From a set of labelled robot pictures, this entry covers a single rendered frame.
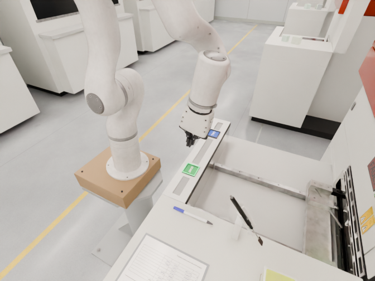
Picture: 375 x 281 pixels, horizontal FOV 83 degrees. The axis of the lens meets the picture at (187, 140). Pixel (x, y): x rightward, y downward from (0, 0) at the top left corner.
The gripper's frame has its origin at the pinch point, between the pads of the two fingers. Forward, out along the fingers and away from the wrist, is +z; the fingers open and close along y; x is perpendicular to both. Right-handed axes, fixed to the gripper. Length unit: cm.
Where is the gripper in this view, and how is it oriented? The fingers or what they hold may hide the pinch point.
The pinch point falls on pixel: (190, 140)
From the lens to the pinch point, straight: 75.9
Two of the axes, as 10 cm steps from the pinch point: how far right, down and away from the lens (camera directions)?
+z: -1.9, 6.9, 7.0
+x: -4.3, 5.8, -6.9
